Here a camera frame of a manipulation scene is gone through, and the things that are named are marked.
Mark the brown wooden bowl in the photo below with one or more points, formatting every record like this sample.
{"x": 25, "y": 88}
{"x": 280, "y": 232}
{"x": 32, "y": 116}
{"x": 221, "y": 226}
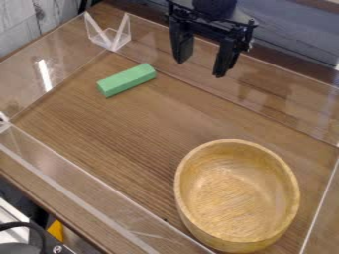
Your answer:
{"x": 237, "y": 195}

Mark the green rectangular block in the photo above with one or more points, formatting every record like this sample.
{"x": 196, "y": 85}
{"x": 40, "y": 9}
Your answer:
{"x": 125, "y": 79}

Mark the yellow warning sticker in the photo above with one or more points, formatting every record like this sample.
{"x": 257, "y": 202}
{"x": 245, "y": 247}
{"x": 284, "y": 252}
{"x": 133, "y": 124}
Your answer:
{"x": 56, "y": 230}

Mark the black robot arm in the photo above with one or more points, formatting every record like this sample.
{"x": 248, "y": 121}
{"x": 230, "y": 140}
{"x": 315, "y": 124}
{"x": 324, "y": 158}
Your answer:
{"x": 217, "y": 20}

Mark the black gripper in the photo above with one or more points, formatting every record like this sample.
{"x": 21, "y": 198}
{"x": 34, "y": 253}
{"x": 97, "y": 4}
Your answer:
{"x": 214, "y": 19}

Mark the clear acrylic enclosure wall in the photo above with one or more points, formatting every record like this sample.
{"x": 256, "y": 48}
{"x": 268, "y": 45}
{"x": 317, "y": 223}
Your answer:
{"x": 94, "y": 158}

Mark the clear acrylic corner bracket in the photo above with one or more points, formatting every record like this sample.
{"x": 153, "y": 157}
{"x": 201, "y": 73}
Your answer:
{"x": 108, "y": 38}

